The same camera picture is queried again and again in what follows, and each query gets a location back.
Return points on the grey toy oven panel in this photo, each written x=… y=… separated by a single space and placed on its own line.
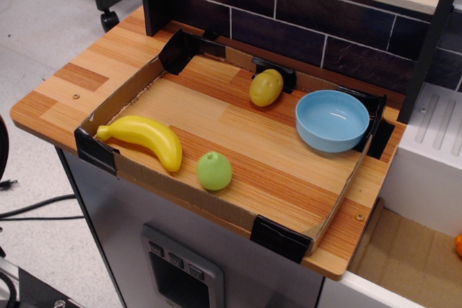
x=180 y=276

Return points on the light blue bowl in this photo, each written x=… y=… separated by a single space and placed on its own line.
x=331 y=121

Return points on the black upright post right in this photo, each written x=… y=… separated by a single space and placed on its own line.
x=431 y=41

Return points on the white toy sink unit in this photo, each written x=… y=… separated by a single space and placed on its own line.
x=407 y=256

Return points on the orange toy fruit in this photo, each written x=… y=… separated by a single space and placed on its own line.
x=458 y=244

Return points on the cardboard fence with black tape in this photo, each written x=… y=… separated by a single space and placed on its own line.
x=305 y=204

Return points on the green plastic pear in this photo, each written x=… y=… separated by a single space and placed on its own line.
x=214 y=171

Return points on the yellow plastic banana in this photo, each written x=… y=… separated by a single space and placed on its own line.
x=151 y=134

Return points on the yellow plastic potato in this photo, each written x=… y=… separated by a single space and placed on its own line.
x=266 y=88

